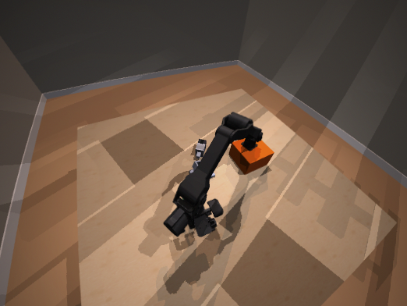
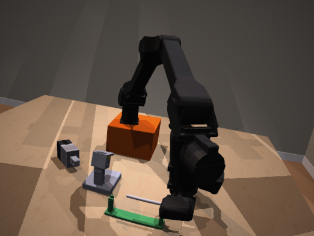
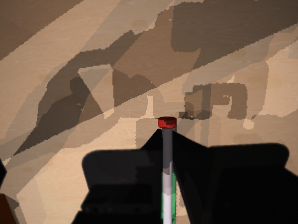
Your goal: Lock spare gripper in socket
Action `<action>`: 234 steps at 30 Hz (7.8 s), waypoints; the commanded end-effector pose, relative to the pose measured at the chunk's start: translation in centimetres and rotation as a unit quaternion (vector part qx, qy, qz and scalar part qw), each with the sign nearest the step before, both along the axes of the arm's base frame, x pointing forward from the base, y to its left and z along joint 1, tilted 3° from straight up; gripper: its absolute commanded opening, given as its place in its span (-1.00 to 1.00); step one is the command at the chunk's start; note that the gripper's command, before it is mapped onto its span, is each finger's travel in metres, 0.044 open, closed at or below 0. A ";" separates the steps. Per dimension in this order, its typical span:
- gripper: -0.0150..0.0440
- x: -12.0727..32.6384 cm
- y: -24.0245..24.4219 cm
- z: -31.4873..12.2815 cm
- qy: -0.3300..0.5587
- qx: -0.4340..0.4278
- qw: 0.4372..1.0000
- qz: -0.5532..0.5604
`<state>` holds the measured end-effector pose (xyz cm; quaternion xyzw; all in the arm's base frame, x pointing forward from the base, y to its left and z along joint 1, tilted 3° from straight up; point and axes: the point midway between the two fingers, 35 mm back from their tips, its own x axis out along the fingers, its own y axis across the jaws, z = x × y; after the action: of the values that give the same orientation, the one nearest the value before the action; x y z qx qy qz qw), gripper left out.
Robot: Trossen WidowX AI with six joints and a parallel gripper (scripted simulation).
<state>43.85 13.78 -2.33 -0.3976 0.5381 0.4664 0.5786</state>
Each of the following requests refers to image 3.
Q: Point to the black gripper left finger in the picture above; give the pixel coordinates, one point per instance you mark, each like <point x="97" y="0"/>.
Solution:
<point x="129" y="166"/>

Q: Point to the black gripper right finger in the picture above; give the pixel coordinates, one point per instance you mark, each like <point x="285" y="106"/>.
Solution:
<point x="198" y="169"/>

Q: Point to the grey metal pin with dark red head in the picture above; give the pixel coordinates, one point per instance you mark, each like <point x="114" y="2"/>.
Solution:
<point x="167" y="124"/>

